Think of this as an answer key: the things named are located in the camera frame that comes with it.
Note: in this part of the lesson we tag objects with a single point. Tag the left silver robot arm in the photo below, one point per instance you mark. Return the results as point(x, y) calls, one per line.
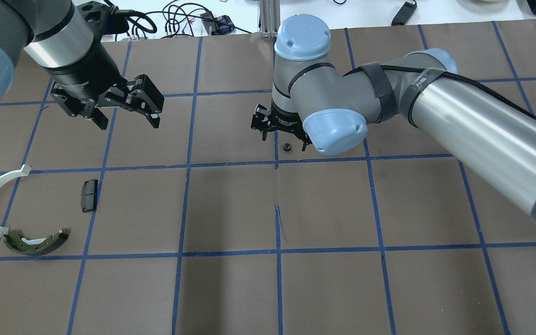
point(65, 40)

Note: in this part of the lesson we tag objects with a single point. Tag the black power adapter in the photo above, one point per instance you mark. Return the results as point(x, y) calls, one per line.
point(405, 13)

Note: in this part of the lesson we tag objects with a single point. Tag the aluminium frame post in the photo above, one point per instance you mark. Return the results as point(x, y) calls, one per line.
point(269, 17)

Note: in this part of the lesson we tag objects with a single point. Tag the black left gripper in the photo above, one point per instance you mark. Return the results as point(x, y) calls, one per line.
point(85, 70)

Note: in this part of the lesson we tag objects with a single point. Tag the grey brake pad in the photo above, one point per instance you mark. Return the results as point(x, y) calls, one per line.
point(89, 196)

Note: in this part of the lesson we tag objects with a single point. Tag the green brake shoe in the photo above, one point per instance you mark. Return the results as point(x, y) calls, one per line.
point(15, 242)

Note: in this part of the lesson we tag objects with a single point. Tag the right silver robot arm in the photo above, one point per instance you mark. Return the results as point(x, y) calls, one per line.
point(490, 134)

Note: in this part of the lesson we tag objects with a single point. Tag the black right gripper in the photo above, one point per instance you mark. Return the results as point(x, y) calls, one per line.
point(281, 119)

